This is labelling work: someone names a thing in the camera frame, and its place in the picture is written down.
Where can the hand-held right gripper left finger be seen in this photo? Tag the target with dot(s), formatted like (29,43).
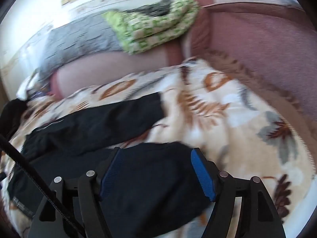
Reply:
(111,172)

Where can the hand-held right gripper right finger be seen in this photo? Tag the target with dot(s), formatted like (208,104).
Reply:
(203,176)

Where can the black pants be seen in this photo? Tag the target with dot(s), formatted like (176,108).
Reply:
(86,126)

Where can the leaf print fleece blanket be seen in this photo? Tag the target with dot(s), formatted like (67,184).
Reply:
(247,129)

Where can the black cloth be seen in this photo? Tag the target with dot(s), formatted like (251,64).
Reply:
(11,116)

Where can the white cloth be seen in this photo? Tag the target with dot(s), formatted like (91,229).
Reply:
(24,90)

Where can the grey quilt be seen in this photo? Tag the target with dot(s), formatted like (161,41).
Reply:
(74,42)

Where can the green patterned cloth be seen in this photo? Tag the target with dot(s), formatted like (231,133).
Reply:
(148,34)

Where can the dark grey cloth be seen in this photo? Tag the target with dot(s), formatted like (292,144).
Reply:
(156,8)

